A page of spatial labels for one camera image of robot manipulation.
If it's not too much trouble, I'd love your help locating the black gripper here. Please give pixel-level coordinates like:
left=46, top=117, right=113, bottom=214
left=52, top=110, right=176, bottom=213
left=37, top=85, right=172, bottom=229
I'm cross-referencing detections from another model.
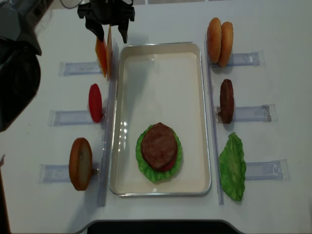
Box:
left=78, top=0, right=135, bottom=43

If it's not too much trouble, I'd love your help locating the orange cheese slice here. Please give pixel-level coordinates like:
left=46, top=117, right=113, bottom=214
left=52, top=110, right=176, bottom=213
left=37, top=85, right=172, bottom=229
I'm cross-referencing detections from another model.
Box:
left=95, top=38, right=108, bottom=77
left=107, top=26, right=113, bottom=79

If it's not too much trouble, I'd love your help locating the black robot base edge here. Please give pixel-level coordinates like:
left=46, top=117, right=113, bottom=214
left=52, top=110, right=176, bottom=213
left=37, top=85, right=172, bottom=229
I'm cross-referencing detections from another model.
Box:
left=87, top=221, right=238, bottom=234

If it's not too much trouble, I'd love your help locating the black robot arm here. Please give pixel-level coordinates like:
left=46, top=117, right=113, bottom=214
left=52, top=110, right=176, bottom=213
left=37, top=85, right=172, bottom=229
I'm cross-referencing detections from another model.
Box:
left=0, top=0, right=135, bottom=132

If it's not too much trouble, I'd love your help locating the clear cheese holder strip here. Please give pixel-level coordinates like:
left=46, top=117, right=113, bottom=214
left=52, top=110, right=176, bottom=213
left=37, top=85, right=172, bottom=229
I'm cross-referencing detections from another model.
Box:
left=58, top=62, right=102, bottom=76

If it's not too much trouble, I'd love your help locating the red upright tomato slice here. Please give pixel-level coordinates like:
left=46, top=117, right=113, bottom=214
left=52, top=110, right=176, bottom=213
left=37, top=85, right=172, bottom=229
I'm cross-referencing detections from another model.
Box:
left=88, top=83, right=103, bottom=123

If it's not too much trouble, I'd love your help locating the clear tomato holder strip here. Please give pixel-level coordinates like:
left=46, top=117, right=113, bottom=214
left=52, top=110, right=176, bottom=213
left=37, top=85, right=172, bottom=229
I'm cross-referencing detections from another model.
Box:
left=48, top=110, right=105, bottom=126

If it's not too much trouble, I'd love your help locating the brown meat patty on stack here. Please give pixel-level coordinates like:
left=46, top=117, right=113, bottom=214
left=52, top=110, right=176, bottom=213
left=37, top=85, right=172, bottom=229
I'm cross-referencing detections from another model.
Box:
left=141, top=122, right=178, bottom=172

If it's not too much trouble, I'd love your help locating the brown upright meat patty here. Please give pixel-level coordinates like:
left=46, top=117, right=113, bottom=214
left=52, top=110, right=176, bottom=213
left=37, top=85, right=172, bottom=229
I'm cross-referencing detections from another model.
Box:
left=220, top=79, right=234, bottom=124

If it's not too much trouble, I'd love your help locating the red tomato slice on stack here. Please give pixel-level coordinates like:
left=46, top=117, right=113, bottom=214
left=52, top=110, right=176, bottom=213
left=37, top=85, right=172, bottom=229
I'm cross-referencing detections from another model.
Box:
left=160, top=159, right=176, bottom=172

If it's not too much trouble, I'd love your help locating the green lettuce leaf on stack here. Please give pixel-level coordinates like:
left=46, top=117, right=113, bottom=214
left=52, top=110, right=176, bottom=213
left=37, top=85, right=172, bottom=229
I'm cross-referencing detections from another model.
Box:
left=136, top=125, right=183, bottom=183

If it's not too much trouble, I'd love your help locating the green upright lettuce leaf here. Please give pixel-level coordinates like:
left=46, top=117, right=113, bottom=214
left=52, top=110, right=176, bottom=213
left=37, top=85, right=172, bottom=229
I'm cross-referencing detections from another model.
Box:
left=219, top=132, right=247, bottom=202

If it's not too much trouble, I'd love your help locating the clear lettuce holder strip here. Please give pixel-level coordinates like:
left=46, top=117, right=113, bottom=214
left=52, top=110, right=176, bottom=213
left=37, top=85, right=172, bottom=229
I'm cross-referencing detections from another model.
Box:
left=245, top=159, right=290, bottom=180

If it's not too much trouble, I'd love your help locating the white rectangular metal tray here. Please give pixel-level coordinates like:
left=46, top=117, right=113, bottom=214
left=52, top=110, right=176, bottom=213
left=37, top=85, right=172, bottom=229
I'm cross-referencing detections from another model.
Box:
left=109, top=42, right=211, bottom=196

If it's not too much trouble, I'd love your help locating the sesame bun top upright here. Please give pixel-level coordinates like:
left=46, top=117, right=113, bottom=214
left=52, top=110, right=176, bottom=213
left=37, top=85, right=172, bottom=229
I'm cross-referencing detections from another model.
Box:
left=207, top=18, right=222, bottom=63

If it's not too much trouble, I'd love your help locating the plain bun slice upright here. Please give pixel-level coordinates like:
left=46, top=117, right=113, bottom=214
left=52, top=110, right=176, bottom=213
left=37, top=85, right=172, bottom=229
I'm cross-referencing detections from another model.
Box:
left=218, top=21, right=234, bottom=67

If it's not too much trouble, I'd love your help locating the upright bun slice left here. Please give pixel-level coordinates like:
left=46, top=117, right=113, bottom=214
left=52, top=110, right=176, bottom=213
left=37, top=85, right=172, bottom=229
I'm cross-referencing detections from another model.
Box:
left=69, top=137, right=93, bottom=191

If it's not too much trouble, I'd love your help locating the clear right bun holder strip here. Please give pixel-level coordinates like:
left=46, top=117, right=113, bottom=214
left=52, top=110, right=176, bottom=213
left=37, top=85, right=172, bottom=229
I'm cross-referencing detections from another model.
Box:
left=208, top=50, right=265, bottom=68

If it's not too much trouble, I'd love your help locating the clear bun holder strip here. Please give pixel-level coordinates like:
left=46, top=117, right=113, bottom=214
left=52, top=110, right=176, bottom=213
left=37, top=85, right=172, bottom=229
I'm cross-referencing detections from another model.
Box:
left=39, top=162, right=101, bottom=184
left=208, top=50, right=265, bottom=68

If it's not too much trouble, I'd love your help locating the clear left bun holder strip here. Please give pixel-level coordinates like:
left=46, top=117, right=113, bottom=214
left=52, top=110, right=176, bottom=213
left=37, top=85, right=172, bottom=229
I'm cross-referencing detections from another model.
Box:
left=39, top=162, right=101, bottom=184

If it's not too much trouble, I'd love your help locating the clear patty holder strip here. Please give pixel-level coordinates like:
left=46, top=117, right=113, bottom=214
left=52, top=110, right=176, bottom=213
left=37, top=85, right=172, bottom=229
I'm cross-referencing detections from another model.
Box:
left=214, top=104, right=277, bottom=123

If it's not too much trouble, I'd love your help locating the clear left long acrylic rail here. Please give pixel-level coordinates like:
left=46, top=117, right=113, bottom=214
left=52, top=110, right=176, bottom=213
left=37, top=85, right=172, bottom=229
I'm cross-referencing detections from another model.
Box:
left=97, top=41, right=119, bottom=207

